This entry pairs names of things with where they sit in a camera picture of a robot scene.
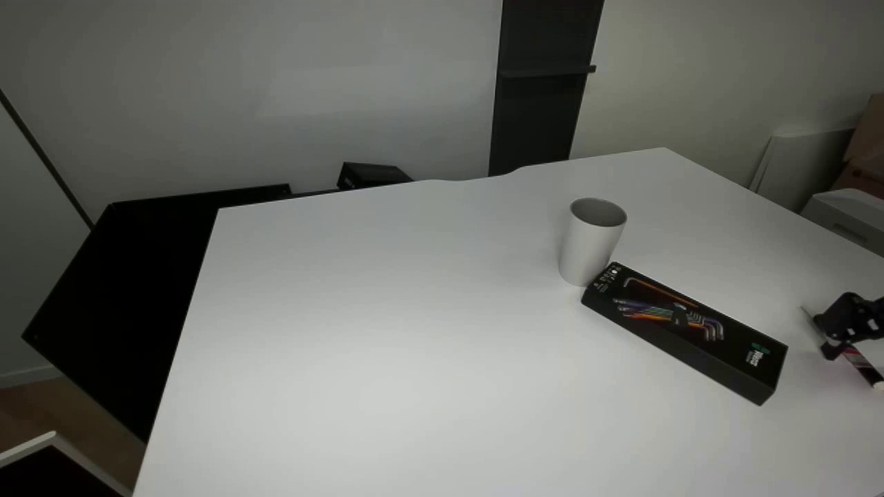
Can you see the black and white marker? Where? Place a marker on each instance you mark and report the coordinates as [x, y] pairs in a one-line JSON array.
[[864, 365]]

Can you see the black vertical wall panel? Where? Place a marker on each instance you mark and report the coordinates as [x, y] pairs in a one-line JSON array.
[[542, 67]]

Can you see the white ceramic mug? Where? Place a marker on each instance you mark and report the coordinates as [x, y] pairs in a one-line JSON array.
[[590, 237]]

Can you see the black hex key set box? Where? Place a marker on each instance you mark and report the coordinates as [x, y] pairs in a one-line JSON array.
[[709, 340]]

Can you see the black side table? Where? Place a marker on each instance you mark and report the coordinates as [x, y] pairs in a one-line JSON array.
[[114, 320]]

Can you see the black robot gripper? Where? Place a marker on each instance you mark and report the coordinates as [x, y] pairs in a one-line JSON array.
[[849, 320]]

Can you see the cardboard box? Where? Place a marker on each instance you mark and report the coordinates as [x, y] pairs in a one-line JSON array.
[[864, 162]]

